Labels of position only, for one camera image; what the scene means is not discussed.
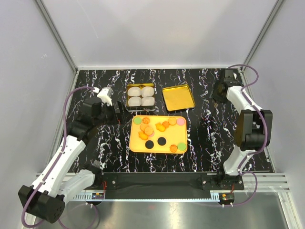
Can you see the yellow plastic tray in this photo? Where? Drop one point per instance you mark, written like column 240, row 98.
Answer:
column 174, row 135

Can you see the control board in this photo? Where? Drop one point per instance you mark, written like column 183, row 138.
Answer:
column 227, row 197
column 97, row 195

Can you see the orange swirl cookie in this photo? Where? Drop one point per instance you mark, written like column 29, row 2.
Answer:
column 145, row 120
column 173, row 148

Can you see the orange round waffle cookie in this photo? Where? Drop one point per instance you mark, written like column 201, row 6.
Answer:
column 172, row 121

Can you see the gold tin lid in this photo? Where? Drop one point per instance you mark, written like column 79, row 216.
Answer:
column 178, row 97

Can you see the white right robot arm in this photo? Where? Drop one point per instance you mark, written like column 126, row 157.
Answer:
column 254, row 124

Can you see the orange cat cookie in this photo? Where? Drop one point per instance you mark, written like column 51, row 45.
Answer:
column 160, row 127

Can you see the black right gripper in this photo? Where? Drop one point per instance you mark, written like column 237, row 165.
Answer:
column 215, row 96

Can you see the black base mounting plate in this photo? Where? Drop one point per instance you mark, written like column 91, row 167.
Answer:
column 167, row 185

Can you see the green sandwich cookie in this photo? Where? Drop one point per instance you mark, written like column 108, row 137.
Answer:
column 137, row 120
column 182, row 146

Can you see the aluminium frame rail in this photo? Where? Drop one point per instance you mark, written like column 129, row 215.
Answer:
column 267, row 182

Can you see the left control board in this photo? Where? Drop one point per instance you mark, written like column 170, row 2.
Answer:
column 97, row 195

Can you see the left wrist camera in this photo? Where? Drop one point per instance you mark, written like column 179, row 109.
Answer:
column 105, row 95

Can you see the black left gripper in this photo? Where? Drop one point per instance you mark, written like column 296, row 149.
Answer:
column 114, row 120

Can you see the black sandwich cookie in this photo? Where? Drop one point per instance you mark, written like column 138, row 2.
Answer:
column 149, row 144
column 161, row 141

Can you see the dark cookie tin box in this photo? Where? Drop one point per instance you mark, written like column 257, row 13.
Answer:
column 140, row 108

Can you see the right control board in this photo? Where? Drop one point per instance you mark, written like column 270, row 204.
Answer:
column 227, row 197

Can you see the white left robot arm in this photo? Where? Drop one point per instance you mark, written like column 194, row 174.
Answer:
column 48, row 195

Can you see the white paper cup liner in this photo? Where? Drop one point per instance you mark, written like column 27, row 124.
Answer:
column 147, row 91
column 134, row 101
column 134, row 91
column 148, row 101

